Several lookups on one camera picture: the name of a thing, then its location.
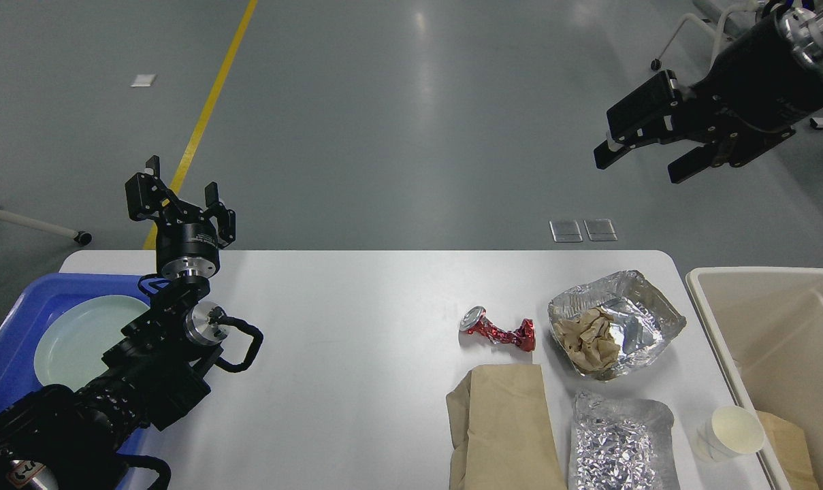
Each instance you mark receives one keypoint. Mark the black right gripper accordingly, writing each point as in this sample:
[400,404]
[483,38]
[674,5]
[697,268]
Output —
[761,86]

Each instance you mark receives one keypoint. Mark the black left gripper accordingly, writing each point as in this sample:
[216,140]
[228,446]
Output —
[182,249]

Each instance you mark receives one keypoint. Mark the light green plate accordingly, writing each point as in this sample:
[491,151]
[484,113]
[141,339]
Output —
[70,350]

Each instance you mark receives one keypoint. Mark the clear plastic wrapper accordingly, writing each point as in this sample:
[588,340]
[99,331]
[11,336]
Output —
[645,322]

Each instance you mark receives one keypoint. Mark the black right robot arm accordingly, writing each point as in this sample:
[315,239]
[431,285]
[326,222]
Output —
[754,93]

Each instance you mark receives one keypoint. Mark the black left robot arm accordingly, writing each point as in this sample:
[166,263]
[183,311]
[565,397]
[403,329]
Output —
[59,438]

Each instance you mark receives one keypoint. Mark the white office chair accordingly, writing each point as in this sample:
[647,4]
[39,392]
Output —
[723,24]

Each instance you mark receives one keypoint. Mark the white stand leg with caster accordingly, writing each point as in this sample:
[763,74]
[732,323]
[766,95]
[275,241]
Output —
[80,237]

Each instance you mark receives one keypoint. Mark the right floor plate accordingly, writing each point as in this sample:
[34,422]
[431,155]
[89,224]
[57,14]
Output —
[600,230]

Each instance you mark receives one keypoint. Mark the floor plate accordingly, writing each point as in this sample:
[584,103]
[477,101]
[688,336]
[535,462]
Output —
[566,231]
[600,230]

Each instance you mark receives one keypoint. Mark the white floor marker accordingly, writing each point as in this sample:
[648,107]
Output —
[143,80]

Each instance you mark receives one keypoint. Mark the left floor plate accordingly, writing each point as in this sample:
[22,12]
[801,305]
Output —
[566,231]

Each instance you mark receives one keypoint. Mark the crumpled brown paper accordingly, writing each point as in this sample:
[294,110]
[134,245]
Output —
[587,340]

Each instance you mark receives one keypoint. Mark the beige plastic bin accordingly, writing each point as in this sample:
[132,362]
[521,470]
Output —
[765,325]

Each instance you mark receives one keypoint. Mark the blue plastic tray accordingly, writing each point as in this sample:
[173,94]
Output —
[36,308]

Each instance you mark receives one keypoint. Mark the crushed red can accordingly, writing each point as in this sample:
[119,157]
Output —
[476,321]

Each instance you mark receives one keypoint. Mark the crumpled aluminium foil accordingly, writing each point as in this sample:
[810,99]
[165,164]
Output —
[621,443]

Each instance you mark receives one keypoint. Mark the brown paper in bin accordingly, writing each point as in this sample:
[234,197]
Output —
[789,444]

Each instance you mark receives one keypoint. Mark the brown paper bag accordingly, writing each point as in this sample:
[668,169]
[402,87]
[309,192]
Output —
[501,431]

